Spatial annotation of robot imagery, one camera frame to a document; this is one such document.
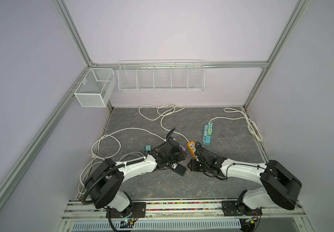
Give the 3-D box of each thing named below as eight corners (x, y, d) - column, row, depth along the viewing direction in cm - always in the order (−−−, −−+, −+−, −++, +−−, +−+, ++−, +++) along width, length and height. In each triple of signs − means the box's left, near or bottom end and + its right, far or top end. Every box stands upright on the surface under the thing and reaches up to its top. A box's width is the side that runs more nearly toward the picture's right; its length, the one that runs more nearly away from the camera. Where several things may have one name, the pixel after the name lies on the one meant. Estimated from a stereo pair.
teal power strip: (201, 144, 101) (203, 139, 95) (204, 127, 110) (205, 121, 105) (209, 146, 100) (211, 140, 94) (210, 128, 110) (213, 122, 104)
